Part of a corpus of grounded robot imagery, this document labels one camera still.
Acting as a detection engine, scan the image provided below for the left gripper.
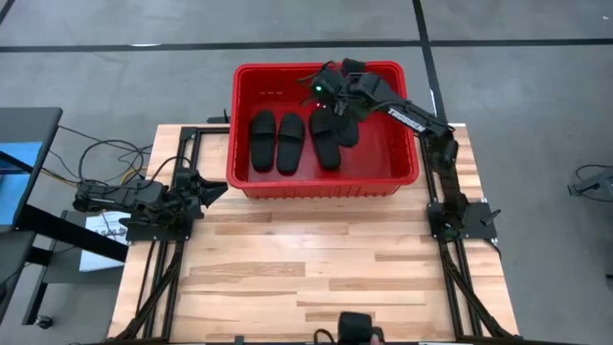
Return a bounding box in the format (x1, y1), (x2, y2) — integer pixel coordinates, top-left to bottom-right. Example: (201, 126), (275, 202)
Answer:
(167, 167), (230, 221)

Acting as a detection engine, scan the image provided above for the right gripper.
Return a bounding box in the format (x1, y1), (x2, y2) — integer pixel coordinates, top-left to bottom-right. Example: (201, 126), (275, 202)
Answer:
(332, 57), (398, 121)

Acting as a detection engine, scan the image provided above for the black rubber slide sandal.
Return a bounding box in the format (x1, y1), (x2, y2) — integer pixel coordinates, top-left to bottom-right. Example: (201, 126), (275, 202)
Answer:
(248, 109), (278, 173)
(308, 107), (343, 173)
(276, 112), (307, 175)
(334, 114), (360, 149)

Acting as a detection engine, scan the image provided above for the red plastic bin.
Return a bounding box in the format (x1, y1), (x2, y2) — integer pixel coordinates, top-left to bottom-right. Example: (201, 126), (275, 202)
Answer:
(225, 59), (421, 200)

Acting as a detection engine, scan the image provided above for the white paper sheet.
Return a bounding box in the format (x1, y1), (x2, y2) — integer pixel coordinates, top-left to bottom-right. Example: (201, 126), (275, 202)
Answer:
(79, 210), (133, 273)

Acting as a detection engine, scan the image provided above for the blue screen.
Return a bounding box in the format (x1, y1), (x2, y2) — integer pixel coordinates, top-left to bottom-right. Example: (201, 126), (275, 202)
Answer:
(0, 141), (44, 226)

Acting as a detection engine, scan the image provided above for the black desk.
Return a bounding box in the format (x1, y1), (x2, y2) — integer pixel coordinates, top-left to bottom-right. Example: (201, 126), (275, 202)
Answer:
(0, 106), (129, 327)

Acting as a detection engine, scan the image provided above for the black box device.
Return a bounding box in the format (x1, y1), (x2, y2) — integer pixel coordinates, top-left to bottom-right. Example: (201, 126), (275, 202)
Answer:
(337, 310), (374, 344)

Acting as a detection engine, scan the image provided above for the grey floor device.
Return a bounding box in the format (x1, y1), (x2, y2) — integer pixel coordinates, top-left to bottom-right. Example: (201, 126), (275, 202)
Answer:
(567, 171), (613, 197)

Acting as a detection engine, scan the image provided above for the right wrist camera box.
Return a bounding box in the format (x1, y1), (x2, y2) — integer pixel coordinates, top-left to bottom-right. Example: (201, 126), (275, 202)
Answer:
(299, 61), (342, 104)

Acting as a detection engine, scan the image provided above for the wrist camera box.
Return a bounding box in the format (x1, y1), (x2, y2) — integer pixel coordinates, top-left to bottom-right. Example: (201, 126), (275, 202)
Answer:
(172, 168), (198, 191)
(299, 61), (342, 104)

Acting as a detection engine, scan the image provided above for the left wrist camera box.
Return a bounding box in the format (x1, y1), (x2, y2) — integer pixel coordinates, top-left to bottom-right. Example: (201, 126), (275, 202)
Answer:
(172, 168), (198, 191)

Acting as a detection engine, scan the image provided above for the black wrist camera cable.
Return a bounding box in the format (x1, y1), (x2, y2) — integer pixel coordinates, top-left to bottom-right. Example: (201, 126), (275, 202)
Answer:
(141, 155), (195, 191)

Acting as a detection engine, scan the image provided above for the black aluminium rig frame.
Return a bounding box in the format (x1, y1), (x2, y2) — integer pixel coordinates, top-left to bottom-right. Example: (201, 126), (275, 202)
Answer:
(107, 123), (523, 345)

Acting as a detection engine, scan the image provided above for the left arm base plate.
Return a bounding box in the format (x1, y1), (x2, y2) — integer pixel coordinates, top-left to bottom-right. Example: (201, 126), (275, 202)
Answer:
(119, 210), (193, 242)

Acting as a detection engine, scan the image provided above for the small black mount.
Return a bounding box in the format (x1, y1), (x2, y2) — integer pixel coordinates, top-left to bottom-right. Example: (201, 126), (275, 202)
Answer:
(206, 108), (232, 125)

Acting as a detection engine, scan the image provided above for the yellow cable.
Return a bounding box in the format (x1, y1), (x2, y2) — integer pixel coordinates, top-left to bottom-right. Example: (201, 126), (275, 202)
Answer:
(40, 165), (145, 187)

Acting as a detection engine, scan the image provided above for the thin black cable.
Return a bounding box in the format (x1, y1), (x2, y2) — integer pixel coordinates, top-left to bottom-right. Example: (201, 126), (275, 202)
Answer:
(57, 124), (154, 150)

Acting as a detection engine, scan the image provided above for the black device cable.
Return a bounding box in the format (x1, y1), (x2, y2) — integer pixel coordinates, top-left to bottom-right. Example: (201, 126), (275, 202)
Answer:
(313, 328), (339, 345)

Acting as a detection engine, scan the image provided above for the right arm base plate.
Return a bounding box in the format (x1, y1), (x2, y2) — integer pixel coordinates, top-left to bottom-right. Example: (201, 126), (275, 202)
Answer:
(427, 200), (502, 241)

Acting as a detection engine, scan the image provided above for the black looped floor cable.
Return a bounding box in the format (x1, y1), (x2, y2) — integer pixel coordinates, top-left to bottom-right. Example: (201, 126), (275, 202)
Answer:
(573, 164), (613, 203)

